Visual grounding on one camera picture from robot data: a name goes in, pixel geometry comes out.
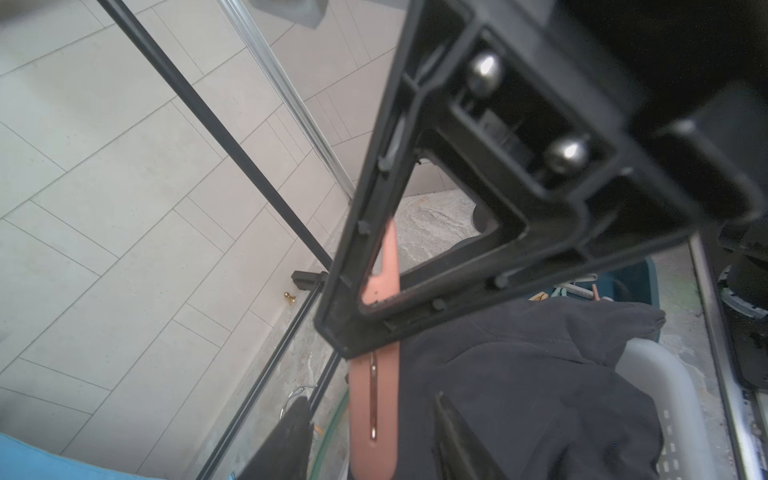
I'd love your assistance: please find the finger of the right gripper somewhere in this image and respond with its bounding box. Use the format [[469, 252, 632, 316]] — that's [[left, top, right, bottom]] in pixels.
[[315, 1, 705, 359]]

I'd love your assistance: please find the black clothes rack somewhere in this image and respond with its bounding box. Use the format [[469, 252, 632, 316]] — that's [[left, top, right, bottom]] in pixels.
[[98, 0, 332, 479]]

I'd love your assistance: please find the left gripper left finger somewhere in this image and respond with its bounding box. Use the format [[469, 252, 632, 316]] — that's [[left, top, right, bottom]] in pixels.
[[236, 397, 314, 480]]

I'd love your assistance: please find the light blue printed t-shirt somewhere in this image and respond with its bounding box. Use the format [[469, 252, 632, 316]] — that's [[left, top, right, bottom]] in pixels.
[[1, 434, 153, 480]]

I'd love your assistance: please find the dark garment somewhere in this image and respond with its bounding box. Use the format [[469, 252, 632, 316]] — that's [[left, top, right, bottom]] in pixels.
[[395, 297, 665, 479]]

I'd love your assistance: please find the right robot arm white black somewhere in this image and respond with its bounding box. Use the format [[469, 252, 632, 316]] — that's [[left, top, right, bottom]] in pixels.
[[315, 1, 767, 359]]

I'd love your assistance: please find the salmon pink clothespin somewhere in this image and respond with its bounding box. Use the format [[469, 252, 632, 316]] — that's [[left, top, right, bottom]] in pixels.
[[348, 221, 400, 479]]

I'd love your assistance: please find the white laundry basket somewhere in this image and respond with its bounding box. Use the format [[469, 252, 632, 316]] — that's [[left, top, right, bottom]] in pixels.
[[616, 339, 717, 479]]

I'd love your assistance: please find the mint green hanger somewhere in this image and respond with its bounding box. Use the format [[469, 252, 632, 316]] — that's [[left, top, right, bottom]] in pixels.
[[308, 390, 349, 480]]

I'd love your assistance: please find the teal plastic tray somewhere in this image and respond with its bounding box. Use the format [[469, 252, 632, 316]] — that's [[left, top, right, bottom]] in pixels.
[[527, 256, 661, 343]]

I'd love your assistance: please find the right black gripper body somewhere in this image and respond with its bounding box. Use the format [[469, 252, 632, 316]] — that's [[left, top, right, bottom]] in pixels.
[[473, 1, 767, 240]]

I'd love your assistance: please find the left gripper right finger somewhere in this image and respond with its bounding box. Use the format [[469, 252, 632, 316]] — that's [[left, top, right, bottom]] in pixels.
[[433, 392, 506, 480]]

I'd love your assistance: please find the silver wire hanger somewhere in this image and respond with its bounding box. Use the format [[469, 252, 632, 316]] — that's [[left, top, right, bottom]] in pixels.
[[279, 384, 317, 419]]

